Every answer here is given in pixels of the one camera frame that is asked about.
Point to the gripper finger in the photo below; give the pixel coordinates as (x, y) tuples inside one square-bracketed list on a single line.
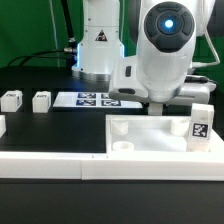
[(155, 109)]

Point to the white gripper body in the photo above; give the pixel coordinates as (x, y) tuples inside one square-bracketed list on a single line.
[(159, 86)]

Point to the white square table top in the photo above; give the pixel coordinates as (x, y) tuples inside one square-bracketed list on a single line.
[(137, 133)]

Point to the white sheet with AprilTags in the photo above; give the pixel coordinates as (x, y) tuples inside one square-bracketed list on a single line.
[(91, 100)]

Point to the white U-shaped obstacle fence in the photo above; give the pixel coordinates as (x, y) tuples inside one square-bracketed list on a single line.
[(202, 166)]

